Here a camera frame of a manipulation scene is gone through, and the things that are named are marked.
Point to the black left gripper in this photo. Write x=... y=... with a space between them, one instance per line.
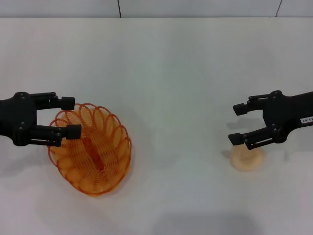
x=20 y=115

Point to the white printed label sticker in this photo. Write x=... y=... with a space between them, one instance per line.
x=306 y=120

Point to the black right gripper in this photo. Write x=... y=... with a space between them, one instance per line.
x=283 y=112

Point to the pale round bread bun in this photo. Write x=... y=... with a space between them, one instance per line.
x=247 y=160

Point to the orange woven plastic basket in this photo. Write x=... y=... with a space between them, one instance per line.
x=97 y=156

